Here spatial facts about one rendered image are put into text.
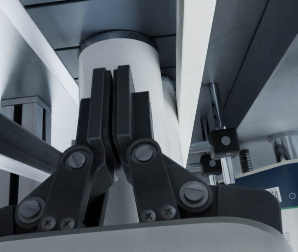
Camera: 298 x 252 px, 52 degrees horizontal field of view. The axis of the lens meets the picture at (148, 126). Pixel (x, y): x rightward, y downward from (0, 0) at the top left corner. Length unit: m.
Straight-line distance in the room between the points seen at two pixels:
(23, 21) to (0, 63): 0.14
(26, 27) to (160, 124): 0.09
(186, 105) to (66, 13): 0.09
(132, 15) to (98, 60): 0.03
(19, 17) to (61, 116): 0.27
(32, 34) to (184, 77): 0.09
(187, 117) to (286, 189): 0.26
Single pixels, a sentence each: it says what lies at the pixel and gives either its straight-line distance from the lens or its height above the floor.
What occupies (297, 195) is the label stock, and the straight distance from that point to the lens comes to 0.44.
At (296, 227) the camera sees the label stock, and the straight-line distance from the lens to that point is 0.45.
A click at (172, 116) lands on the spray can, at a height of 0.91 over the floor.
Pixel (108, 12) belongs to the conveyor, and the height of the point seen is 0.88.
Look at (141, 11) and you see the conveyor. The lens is 0.17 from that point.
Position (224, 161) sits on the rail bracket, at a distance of 0.35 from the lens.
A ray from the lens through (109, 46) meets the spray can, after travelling 0.18.
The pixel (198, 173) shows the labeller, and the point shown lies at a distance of 0.66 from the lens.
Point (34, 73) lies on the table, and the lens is 0.33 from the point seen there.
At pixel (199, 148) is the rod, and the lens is 0.35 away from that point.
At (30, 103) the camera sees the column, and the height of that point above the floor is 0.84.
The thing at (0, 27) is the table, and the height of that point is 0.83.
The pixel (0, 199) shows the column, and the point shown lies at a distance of 0.36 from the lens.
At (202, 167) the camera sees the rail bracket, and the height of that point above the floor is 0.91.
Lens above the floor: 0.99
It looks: 19 degrees down
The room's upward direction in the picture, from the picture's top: 175 degrees clockwise
